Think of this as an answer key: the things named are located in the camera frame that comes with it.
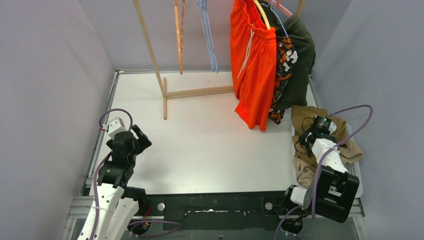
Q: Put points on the light blue wire hanger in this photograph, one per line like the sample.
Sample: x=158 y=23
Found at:
x=202 y=22

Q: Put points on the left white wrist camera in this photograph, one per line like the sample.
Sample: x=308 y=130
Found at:
x=115 y=126

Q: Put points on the pink plastic hanger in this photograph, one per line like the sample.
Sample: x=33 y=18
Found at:
x=276 y=6

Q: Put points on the white plastic basket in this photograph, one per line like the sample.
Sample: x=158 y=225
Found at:
x=353 y=168

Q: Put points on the wooden clothes hanger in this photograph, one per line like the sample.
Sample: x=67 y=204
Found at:
x=179 y=13

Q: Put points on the cream wooden hanger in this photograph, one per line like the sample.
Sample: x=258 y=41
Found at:
x=263 y=14

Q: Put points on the beige shorts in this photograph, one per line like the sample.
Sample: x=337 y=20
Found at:
x=348 y=153

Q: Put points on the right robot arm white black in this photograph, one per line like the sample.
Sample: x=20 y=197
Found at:
x=333 y=189

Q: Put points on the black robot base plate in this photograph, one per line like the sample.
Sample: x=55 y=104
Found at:
x=291 y=221

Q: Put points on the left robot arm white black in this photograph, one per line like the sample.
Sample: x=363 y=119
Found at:
x=115 y=203

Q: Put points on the red orange shorts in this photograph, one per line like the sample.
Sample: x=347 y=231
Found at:
x=253 y=58

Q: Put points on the olive brown shorts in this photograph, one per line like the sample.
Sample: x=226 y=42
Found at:
x=302 y=118

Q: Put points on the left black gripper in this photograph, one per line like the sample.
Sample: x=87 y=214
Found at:
x=139 y=140

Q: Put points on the dark green patterned shorts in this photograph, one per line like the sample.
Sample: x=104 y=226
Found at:
x=295 y=58

